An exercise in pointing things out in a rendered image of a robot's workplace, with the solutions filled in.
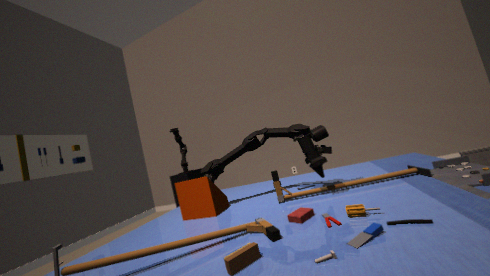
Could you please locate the red-handled pliers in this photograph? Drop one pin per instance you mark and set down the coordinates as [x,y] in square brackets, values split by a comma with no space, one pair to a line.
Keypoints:
[328,217]

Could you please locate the scraper with blue handle and grey blade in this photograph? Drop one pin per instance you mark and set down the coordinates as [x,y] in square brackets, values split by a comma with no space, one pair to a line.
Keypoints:
[371,232]

